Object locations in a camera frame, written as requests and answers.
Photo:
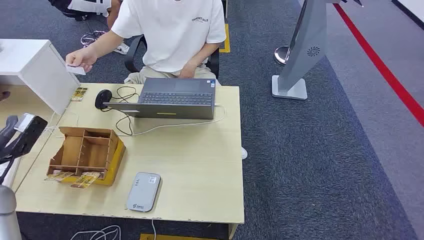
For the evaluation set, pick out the person's left hand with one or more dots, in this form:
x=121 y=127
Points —
x=188 y=70

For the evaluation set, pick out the person's right hand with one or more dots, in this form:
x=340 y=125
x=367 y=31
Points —
x=81 y=58

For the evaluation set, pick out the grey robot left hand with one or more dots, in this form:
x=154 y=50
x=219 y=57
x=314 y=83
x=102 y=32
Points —
x=7 y=127

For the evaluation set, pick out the white ID card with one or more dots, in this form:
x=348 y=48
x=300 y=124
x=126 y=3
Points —
x=75 y=70

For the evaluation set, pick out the black computer mouse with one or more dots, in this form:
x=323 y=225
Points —
x=103 y=98

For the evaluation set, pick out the silver robot left forearm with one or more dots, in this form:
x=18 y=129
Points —
x=8 y=215

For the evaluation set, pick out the person's left forearm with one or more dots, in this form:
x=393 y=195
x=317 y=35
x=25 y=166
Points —
x=205 y=53

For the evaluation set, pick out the person's right forearm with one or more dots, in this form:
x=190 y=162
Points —
x=106 y=43

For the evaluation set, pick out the yellow-brown room key card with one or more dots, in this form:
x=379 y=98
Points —
x=59 y=176
x=85 y=180
x=79 y=94

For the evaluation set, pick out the background person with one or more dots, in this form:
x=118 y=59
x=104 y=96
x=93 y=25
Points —
x=89 y=6

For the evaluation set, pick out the grey card reader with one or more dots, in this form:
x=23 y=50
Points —
x=143 y=192

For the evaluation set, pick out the dark brown object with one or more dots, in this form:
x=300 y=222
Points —
x=4 y=96

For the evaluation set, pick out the white cabinet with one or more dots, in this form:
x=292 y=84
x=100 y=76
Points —
x=43 y=73

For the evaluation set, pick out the dark grey laptop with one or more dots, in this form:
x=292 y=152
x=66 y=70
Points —
x=175 y=112

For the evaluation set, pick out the black office chair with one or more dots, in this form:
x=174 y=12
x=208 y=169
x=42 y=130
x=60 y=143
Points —
x=132 y=53

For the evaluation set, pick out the black stool with chrome base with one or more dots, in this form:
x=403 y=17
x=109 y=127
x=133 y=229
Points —
x=63 y=8

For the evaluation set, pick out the wooden organiser box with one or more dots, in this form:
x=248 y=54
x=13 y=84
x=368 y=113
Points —
x=89 y=152

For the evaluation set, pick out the chrome stanchion base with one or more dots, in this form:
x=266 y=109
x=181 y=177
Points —
x=281 y=54

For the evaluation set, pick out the yellow base board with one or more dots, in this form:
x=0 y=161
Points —
x=114 y=167

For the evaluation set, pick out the grey kiosk stand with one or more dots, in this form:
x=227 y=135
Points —
x=304 y=49

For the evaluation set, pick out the pale wrist camera on bracket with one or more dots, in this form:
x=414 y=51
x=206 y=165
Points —
x=24 y=122

